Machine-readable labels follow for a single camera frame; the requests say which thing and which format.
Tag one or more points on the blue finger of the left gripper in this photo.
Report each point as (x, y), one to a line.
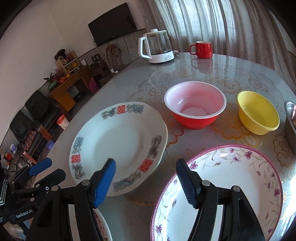
(52, 179)
(40, 167)

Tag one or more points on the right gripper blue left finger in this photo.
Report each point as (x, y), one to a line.
(102, 182)

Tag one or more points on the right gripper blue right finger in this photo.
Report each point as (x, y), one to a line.
(190, 182)

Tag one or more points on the white plate red characters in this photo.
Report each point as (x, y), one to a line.
(132, 133)

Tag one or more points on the purple floral rimmed plate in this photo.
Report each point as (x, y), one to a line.
(224, 166)

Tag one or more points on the red bowl white interior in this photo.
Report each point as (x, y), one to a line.
(195, 104)

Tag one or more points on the yellow plastic bowl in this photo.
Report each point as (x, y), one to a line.
(257, 113)

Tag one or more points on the person's left hand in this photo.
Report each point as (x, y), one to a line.
(13, 230)

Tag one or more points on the red lidded plastic bucket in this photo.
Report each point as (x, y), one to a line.
(63, 122)

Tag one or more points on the small floral plate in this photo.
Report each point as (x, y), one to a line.
(102, 225)

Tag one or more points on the black sofa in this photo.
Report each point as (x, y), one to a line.
(34, 131)

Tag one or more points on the orange wooden cabinet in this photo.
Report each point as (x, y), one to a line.
(61, 94)

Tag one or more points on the pink bag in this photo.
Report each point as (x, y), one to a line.
(93, 86)

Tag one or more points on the stainless steel bowl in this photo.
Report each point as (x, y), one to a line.
(290, 124)

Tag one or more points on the wooden chair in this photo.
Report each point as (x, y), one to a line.
(113, 56)

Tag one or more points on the red ceramic mug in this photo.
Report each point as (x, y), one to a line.
(201, 49)

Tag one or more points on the glass electric kettle white base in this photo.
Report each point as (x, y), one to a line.
(155, 46)

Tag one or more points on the beige sheer curtain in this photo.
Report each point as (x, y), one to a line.
(243, 29)

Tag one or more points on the black wall television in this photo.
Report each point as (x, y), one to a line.
(113, 24)

